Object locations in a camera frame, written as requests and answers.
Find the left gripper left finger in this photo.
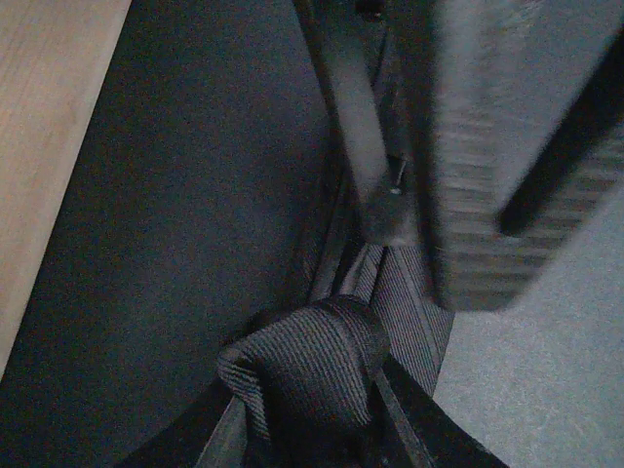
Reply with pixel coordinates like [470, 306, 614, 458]
[116, 384, 232, 467]

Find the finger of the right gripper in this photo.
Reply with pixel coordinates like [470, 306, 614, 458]
[293, 1, 419, 244]
[432, 1, 623, 312]

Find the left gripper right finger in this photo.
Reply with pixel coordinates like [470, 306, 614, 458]
[377, 360, 506, 467]

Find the long black tie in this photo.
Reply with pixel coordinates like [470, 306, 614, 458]
[206, 246, 453, 467]

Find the wooden compartment tray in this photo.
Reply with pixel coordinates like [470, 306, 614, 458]
[1, 0, 131, 365]

